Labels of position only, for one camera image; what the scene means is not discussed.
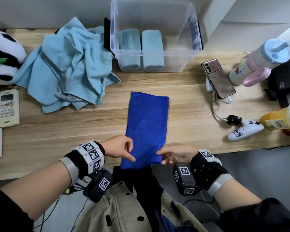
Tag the person's left hand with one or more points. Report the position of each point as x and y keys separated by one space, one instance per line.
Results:
x=116 y=147

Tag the person's right hand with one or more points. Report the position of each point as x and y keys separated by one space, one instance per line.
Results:
x=181 y=153

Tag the dark blue towel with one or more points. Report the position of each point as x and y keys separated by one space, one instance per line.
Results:
x=147 y=128

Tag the grey striped towel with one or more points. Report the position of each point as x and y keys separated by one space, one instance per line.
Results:
x=67 y=97

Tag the clear plastic storage box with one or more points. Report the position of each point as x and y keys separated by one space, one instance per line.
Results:
x=174 y=45

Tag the person's left forearm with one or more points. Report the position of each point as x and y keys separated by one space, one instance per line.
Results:
x=38 y=188

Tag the person's right forearm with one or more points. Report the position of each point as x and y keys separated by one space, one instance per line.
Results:
x=234 y=193

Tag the black device box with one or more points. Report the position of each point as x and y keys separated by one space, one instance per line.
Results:
x=287 y=77

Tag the black wrist brace with markers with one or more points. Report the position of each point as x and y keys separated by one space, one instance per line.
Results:
x=84 y=159
x=207 y=169

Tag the black round plug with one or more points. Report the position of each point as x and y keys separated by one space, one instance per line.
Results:
x=234 y=120

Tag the beige coat with black buttons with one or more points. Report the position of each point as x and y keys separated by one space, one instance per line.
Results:
x=118 y=210

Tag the black adapter with yellow label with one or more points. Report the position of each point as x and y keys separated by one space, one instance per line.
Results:
x=67 y=190

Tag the white game controller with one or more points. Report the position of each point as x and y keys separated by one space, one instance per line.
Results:
x=246 y=130

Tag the white power bank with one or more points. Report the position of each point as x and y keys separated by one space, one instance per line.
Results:
x=209 y=86

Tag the rose gold smartphone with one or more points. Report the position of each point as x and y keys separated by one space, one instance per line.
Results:
x=220 y=82

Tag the white remote control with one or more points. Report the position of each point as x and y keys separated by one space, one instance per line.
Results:
x=8 y=111

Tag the white shelf unit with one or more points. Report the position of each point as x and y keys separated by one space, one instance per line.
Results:
x=244 y=21

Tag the panda plush toy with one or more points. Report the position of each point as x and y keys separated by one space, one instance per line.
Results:
x=4 y=48

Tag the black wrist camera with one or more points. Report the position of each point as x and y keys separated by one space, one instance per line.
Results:
x=99 y=186
x=184 y=178

